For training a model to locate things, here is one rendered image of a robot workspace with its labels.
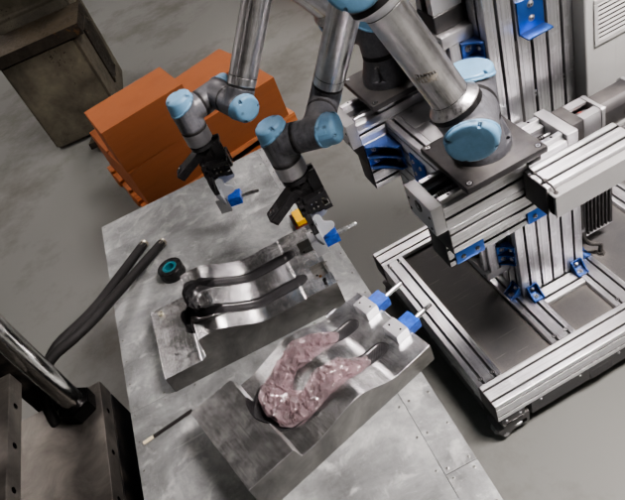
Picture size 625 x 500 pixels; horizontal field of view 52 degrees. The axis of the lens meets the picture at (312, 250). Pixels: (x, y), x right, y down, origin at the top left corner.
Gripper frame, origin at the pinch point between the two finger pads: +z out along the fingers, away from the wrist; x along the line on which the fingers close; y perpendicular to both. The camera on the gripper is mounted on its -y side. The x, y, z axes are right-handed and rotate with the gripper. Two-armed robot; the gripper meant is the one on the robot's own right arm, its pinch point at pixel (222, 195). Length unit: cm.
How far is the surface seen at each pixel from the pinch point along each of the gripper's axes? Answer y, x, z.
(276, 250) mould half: 13.6, -24.3, 6.3
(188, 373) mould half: -14, -54, 11
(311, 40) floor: 26, 288, 95
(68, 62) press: -131, 260, 39
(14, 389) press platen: -50, -59, -7
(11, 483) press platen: -44, -85, -8
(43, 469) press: -57, -67, 16
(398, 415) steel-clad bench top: 36, -79, 15
